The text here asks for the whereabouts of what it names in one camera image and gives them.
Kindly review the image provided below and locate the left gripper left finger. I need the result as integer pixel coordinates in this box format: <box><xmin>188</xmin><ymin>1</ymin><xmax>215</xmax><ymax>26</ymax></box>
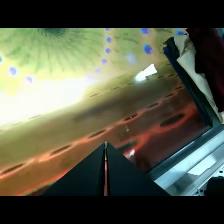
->
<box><xmin>42</xmin><ymin>142</ymin><xmax>107</xmax><ymax>197</ymax></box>

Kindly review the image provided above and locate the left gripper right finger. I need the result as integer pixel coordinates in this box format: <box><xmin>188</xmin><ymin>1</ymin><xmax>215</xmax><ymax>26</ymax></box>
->
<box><xmin>106</xmin><ymin>142</ymin><xmax>170</xmax><ymax>197</ymax></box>

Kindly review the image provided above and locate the dark blue garment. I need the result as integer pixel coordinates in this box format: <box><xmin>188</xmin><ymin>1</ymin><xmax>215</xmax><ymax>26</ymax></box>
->
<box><xmin>162</xmin><ymin>35</ymin><xmax>214</xmax><ymax>128</ymax></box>

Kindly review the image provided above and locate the beige garment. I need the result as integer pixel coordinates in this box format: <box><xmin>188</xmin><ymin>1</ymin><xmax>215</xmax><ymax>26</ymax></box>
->
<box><xmin>174</xmin><ymin>33</ymin><xmax>224</xmax><ymax>125</ymax></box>

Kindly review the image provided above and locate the dark red garment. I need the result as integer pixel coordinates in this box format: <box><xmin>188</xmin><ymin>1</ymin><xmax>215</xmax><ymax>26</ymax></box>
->
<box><xmin>185</xmin><ymin>27</ymin><xmax>224</xmax><ymax>113</ymax></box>

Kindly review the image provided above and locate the silver frame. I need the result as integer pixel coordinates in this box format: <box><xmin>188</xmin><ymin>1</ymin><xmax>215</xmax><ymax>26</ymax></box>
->
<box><xmin>146</xmin><ymin>123</ymin><xmax>224</xmax><ymax>197</ymax></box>

